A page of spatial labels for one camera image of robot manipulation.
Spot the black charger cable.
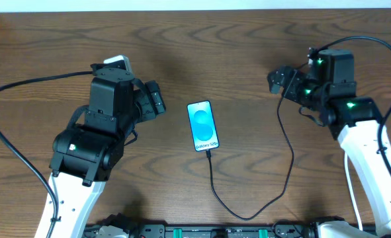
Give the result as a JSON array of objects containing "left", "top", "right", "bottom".
[{"left": 205, "top": 61, "right": 310, "bottom": 221}]

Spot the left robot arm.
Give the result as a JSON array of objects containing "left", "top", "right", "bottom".
[{"left": 36, "top": 60, "right": 166, "bottom": 237}]

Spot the white power strip cord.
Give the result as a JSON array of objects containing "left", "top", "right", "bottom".
[{"left": 343, "top": 152, "right": 364, "bottom": 232}]

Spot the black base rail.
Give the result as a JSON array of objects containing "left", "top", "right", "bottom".
[{"left": 82, "top": 213, "right": 381, "bottom": 238}]

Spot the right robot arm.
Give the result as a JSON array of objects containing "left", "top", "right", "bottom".
[{"left": 267, "top": 50, "right": 391, "bottom": 237}]

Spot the blue Galaxy smartphone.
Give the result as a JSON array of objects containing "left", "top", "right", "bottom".
[{"left": 187, "top": 100, "right": 220, "bottom": 151}]

